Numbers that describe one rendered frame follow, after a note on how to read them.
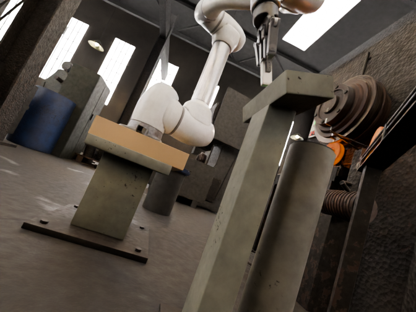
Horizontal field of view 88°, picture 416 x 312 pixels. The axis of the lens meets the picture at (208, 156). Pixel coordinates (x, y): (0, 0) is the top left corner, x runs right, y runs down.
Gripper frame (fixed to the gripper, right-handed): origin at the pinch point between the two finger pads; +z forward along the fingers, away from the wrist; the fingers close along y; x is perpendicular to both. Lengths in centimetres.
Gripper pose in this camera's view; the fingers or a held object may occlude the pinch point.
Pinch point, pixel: (266, 74)
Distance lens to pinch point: 69.7
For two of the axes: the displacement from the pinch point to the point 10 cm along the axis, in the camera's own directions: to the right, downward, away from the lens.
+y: -2.0, 1.0, 9.7
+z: -0.2, 9.9, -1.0
